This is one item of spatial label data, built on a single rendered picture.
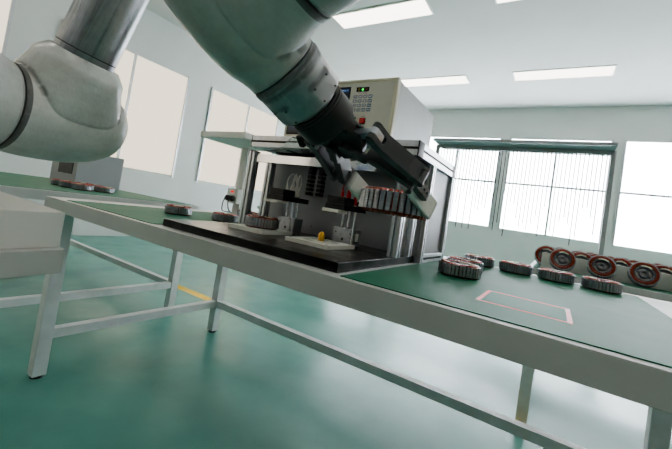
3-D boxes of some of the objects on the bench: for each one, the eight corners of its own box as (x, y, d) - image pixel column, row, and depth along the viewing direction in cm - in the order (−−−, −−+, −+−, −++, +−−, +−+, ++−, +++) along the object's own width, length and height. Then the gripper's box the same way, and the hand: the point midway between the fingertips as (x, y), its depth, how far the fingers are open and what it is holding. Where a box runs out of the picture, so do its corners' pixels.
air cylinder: (350, 246, 112) (353, 229, 112) (331, 242, 116) (333, 225, 116) (358, 246, 116) (361, 230, 116) (339, 242, 120) (341, 226, 120)
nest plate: (327, 250, 93) (328, 245, 93) (284, 240, 101) (285, 235, 101) (354, 249, 106) (355, 245, 106) (314, 240, 114) (314, 236, 114)
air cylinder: (292, 233, 125) (294, 218, 125) (276, 230, 129) (278, 215, 129) (300, 234, 129) (303, 219, 129) (285, 230, 133) (287, 216, 133)
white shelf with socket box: (231, 218, 183) (245, 131, 184) (187, 208, 202) (200, 130, 204) (276, 221, 212) (288, 147, 214) (234, 213, 232) (245, 144, 234)
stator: (259, 229, 109) (261, 217, 109) (236, 223, 116) (238, 212, 116) (285, 230, 118) (286, 219, 118) (262, 225, 125) (264, 215, 125)
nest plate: (261, 234, 106) (261, 230, 106) (227, 226, 114) (228, 222, 114) (292, 235, 119) (292, 231, 119) (260, 228, 127) (260, 224, 127)
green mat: (152, 224, 108) (152, 223, 108) (66, 200, 141) (66, 199, 141) (322, 232, 187) (322, 231, 187) (242, 215, 220) (242, 215, 220)
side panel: (419, 263, 114) (434, 165, 115) (410, 261, 116) (425, 165, 117) (442, 260, 138) (454, 178, 139) (435, 258, 139) (447, 178, 140)
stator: (463, 280, 91) (465, 266, 91) (429, 270, 100) (431, 257, 101) (487, 280, 98) (489, 267, 98) (453, 271, 107) (455, 259, 107)
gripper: (252, 131, 51) (340, 217, 64) (365, 115, 33) (458, 239, 46) (280, 95, 54) (360, 185, 66) (399, 62, 36) (479, 193, 48)
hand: (394, 200), depth 55 cm, fingers closed on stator, 11 cm apart
